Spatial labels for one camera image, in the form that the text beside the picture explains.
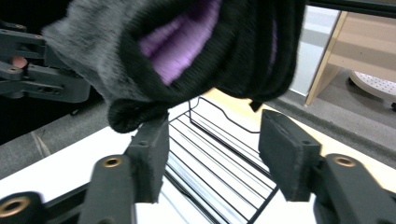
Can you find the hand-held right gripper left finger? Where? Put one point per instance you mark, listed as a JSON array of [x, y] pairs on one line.
[[148, 161]]

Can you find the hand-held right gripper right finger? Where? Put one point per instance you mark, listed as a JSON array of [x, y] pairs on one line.
[[288, 155]]

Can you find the dark knit cloth purple lining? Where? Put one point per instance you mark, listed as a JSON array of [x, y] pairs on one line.
[[186, 46]]

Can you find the white perforated round base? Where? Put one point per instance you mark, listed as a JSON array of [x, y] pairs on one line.
[[375, 84]]

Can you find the black metal bar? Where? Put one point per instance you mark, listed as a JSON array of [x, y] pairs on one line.
[[351, 6]]

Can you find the light wooden furniture frame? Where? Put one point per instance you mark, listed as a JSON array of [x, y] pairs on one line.
[[367, 40]]

